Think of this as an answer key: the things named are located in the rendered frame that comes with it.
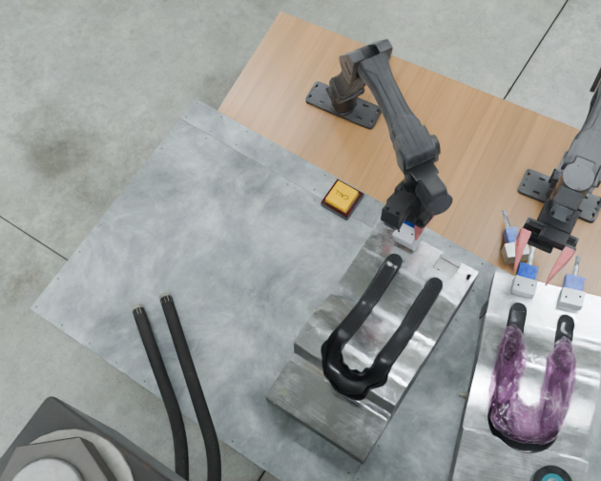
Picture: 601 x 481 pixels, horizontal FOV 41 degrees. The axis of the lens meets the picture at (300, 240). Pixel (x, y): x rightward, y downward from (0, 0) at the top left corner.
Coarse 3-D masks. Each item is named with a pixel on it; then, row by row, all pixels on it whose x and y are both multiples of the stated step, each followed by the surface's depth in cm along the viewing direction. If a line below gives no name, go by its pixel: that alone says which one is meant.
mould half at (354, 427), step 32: (384, 256) 189; (416, 256) 189; (352, 288) 187; (416, 288) 186; (448, 288) 185; (320, 320) 181; (384, 320) 184; (448, 320) 183; (320, 352) 177; (352, 352) 177; (416, 352) 179; (288, 384) 183; (320, 384) 182; (320, 416) 179; (352, 416) 179; (384, 416) 178; (352, 448) 176
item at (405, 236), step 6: (408, 222) 186; (402, 228) 185; (408, 228) 184; (396, 234) 185; (402, 234) 184; (408, 234) 184; (414, 234) 184; (396, 240) 189; (402, 240) 185; (408, 240) 184; (414, 240) 184; (420, 240) 188; (408, 246) 187; (414, 246) 187
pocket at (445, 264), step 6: (438, 258) 189; (444, 258) 190; (438, 264) 190; (444, 264) 190; (450, 264) 190; (456, 264) 189; (444, 270) 190; (450, 270) 190; (456, 270) 189; (450, 276) 189
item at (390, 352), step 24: (384, 264) 189; (384, 288) 187; (432, 288) 186; (360, 312) 185; (408, 312) 184; (336, 336) 180; (408, 336) 182; (336, 360) 181; (384, 360) 177; (336, 384) 181; (360, 384) 180; (384, 384) 171
